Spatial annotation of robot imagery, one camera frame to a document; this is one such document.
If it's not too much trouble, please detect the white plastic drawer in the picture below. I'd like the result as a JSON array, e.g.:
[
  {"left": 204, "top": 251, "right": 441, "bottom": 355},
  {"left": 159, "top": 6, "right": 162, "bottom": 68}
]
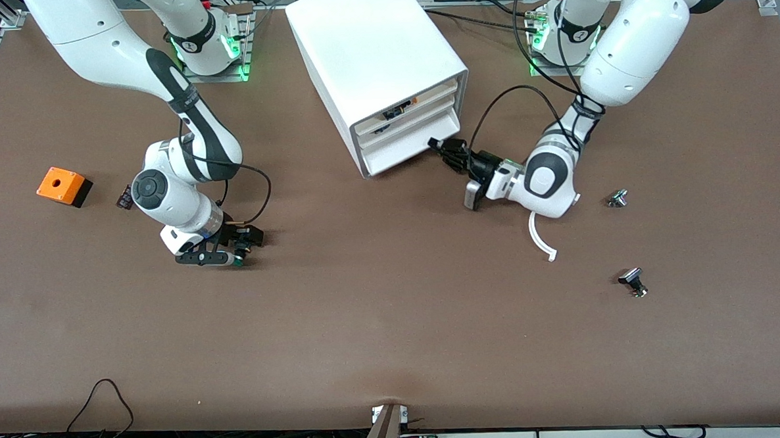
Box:
[
  {"left": 357, "top": 94, "right": 458, "bottom": 145},
  {"left": 361, "top": 107, "right": 462, "bottom": 177},
  {"left": 354, "top": 78, "right": 459, "bottom": 132}
]

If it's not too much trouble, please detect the white drawer cabinet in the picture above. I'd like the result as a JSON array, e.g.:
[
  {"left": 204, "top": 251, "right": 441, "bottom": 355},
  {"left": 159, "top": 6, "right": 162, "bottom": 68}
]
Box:
[{"left": 285, "top": 0, "right": 474, "bottom": 182}]

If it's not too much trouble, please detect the black silver push button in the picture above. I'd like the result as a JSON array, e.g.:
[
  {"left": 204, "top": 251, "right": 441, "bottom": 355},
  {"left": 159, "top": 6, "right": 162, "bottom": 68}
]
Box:
[{"left": 618, "top": 267, "right": 650, "bottom": 299}]

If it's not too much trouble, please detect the black orange electrical component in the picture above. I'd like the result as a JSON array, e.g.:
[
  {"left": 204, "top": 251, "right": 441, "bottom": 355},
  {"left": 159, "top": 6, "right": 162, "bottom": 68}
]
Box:
[{"left": 383, "top": 97, "right": 421, "bottom": 122}]

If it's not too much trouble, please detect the orange box with hole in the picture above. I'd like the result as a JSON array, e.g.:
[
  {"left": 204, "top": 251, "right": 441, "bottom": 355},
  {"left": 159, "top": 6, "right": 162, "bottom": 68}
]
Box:
[{"left": 35, "top": 165, "right": 95, "bottom": 210}]

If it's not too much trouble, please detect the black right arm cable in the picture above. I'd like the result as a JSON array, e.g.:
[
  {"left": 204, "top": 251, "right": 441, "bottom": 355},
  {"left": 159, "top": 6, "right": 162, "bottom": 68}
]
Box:
[{"left": 178, "top": 116, "right": 274, "bottom": 229}]

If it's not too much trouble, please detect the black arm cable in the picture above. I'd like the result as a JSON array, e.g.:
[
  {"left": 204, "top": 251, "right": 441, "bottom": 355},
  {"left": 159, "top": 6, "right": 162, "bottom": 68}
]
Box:
[
  {"left": 463, "top": 0, "right": 608, "bottom": 152},
  {"left": 178, "top": 116, "right": 274, "bottom": 229}
]

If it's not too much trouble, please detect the white semicircular bracket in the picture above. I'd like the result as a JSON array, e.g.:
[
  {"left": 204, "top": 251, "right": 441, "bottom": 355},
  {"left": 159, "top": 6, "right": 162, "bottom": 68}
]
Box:
[{"left": 528, "top": 210, "right": 557, "bottom": 264}]

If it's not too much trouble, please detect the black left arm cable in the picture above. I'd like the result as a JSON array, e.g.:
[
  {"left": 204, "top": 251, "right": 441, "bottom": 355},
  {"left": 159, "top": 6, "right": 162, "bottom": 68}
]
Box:
[{"left": 463, "top": 0, "right": 608, "bottom": 152}]

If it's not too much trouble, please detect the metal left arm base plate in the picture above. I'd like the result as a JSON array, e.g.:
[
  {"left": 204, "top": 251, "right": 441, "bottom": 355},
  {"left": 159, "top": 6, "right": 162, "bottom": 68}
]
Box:
[{"left": 525, "top": 6, "right": 600, "bottom": 80}]

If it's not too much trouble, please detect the long black cable behind cabinet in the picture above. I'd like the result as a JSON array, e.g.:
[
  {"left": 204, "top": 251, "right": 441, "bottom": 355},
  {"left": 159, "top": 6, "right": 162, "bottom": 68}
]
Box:
[{"left": 424, "top": 5, "right": 541, "bottom": 37}]

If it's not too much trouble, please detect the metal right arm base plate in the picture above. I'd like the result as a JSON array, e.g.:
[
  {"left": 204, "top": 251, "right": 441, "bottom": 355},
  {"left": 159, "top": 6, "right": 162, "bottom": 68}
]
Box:
[{"left": 178, "top": 14, "right": 256, "bottom": 85}]

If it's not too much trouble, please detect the looped black table cable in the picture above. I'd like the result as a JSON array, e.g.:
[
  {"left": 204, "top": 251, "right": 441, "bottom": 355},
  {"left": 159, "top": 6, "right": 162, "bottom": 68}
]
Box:
[{"left": 64, "top": 377, "right": 135, "bottom": 438}]

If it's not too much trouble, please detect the brown camera mount bar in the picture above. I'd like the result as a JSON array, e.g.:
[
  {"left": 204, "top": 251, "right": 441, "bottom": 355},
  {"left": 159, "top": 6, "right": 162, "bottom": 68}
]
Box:
[{"left": 355, "top": 402, "right": 405, "bottom": 438}]

